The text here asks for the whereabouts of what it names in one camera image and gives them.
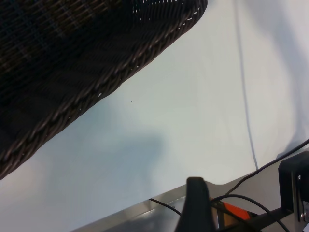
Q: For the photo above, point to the orange ridged plastic part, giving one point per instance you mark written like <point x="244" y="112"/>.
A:
<point x="236" y="211"/>

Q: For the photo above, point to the black metal bar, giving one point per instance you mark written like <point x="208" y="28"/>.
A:
<point x="260" y="218"/>

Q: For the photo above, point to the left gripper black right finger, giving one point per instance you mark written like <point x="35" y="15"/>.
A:
<point x="202" y="207"/>

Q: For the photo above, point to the brown wicker basket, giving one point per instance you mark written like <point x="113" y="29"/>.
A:
<point x="60" y="60"/>

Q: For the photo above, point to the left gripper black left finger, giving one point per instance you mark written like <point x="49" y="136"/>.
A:
<point x="189" y="207"/>

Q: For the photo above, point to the black bracket block with screws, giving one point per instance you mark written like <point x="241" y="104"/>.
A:
<point x="286" y="183"/>

